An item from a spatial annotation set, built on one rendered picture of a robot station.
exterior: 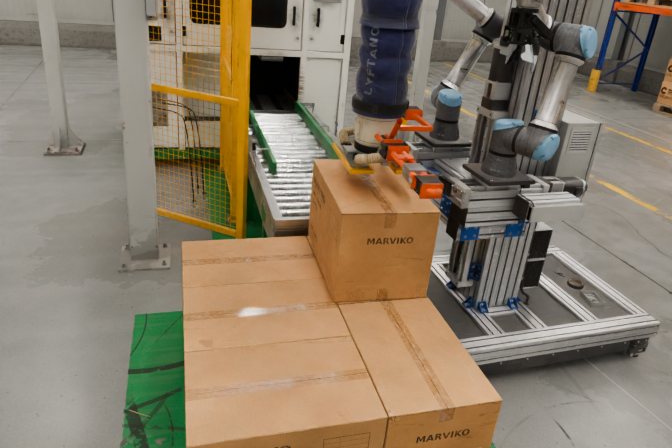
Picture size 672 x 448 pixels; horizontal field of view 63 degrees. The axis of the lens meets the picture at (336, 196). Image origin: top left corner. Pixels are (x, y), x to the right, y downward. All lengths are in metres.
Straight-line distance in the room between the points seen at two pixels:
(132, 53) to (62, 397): 1.71
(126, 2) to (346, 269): 1.80
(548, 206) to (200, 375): 1.52
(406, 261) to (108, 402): 1.40
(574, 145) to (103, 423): 2.37
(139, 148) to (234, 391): 1.82
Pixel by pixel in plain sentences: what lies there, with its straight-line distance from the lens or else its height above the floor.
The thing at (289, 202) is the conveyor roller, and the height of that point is 0.52.
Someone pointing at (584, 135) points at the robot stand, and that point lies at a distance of 2.77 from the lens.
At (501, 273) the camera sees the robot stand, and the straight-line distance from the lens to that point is 2.92.
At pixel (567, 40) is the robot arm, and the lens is 2.34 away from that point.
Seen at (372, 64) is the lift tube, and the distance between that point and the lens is 2.13.
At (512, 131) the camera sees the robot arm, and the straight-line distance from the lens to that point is 2.33.
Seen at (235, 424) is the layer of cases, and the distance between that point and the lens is 1.74.
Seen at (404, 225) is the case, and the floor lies 0.89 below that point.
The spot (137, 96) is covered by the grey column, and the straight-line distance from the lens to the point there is 3.21.
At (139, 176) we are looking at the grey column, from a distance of 3.35.
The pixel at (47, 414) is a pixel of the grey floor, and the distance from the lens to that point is 2.69.
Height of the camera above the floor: 1.80
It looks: 23 degrees down
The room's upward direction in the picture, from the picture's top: 5 degrees clockwise
